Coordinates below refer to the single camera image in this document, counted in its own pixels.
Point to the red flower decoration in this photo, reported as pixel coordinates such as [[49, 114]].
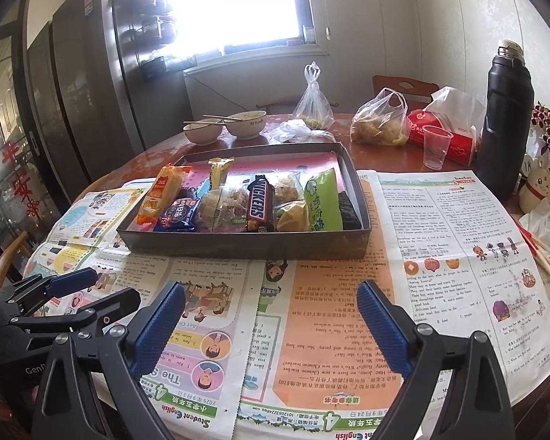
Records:
[[540, 120]]

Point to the clear plastic cup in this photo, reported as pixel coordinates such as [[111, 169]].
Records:
[[435, 146]]

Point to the green milk candy packet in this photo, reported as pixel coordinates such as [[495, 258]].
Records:
[[322, 200]]

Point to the wooden chair back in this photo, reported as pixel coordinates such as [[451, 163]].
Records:
[[418, 94]]

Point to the clear yellow cake packet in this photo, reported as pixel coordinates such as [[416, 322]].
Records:
[[292, 217]]

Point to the right student newspaper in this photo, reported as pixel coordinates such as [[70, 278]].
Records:
[[460, 264]]

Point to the pink children's book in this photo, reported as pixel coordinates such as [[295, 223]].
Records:
[[298, 161]]

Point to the wooden chopstick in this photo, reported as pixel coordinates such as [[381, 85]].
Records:
[[205, 122], [222, 117]]

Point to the wooden chair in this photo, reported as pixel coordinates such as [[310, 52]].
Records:
[[285, 105], [418, 94]]

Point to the red tissue pack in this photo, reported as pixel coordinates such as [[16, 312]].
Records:
[[456, 112]]

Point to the yellow snack packet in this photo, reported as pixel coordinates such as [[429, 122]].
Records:
[[219, 168]]

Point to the black thermos bottle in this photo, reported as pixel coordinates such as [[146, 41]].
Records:
[[509, 102]]

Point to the crumpled clear plastic bag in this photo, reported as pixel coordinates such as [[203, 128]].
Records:
[[297, 131]]

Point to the blue Oreo cookie packet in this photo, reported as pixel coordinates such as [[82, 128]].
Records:
[[179, 217]]

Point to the plastic bag of pastries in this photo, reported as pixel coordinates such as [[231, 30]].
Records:
[[382, 120]]

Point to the white bowl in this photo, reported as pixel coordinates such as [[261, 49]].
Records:
[[202, 135], [246, 125]]

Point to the grey refrigerator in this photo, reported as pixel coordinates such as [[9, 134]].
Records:
[[106, 83]]

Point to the right white bowl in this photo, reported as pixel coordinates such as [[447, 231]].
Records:
[[246, 125]]

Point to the left student newspaper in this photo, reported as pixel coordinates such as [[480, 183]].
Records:
[[221, 349]]

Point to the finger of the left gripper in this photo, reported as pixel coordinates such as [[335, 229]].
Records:
[[30, 294], [99, 314]]

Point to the student newspaper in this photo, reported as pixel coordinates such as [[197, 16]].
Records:
[[460, 264], [221, 349]]

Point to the orange bread snack packet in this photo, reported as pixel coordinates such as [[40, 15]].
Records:
[[163, 192]]

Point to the clear pastry packet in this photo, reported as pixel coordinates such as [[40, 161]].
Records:
[[223, 210], [288, 189]]

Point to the window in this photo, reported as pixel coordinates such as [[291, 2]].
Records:
[[205, 33]]

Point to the left white bowl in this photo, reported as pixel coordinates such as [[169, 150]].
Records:
[[202, 135]]

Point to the tied clear plastic bag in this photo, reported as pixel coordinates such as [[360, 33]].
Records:
[[313, 107]]

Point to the brown Snickers bar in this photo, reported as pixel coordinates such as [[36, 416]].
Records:
[[260, 206]]

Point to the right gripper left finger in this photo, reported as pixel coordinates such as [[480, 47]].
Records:
[[67, 404]]

